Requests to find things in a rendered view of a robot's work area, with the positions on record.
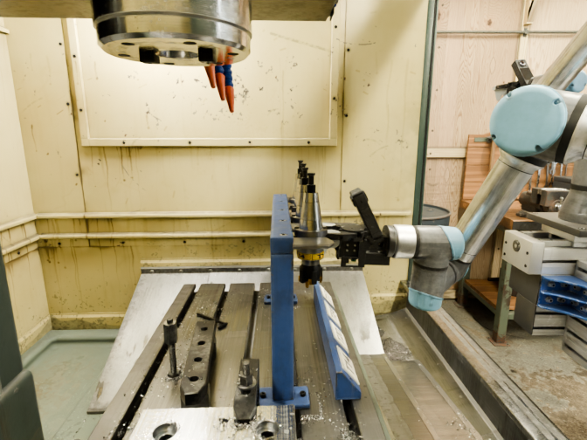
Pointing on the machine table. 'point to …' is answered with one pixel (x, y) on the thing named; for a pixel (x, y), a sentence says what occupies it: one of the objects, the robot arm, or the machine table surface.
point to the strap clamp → (246, 410)
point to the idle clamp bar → (205, 340)
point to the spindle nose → (174, 30)
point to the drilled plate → (284, 415)
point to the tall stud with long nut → (171, 345)
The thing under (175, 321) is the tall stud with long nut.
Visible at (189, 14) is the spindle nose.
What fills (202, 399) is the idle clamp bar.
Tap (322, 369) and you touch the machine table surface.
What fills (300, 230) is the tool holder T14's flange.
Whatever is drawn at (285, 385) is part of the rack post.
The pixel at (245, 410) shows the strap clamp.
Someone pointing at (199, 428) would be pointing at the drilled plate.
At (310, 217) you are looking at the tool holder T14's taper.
